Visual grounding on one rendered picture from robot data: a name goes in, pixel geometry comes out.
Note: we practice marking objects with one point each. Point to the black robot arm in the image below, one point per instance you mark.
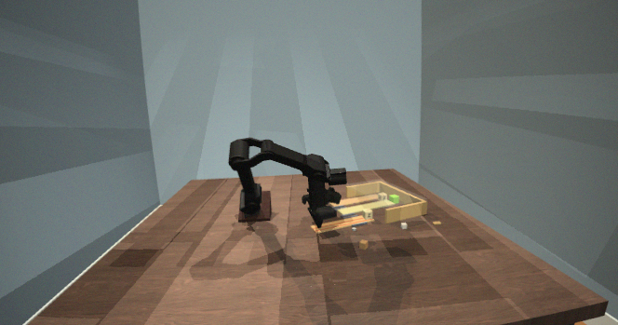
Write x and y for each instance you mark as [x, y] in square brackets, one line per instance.
[315, 167]

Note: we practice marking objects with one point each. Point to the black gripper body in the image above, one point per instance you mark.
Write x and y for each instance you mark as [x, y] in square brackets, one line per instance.
[315, 200]

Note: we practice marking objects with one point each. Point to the orange zigzag-patterned flat strip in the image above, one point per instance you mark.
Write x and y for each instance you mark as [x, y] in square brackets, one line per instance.
[351, 201]

